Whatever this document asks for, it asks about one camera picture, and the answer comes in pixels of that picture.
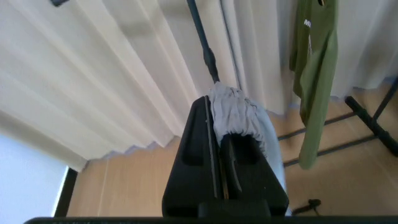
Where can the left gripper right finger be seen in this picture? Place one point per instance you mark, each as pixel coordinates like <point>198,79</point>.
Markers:
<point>258,186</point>

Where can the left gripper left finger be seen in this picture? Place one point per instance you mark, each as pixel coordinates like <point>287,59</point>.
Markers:
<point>191,177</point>

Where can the pale grey garment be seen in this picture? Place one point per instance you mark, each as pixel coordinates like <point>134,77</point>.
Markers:
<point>233,112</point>

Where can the green shirt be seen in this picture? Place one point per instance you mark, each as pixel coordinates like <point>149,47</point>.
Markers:
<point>317,77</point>

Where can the black clothes rack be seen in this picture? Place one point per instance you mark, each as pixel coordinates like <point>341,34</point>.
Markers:
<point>209,59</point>

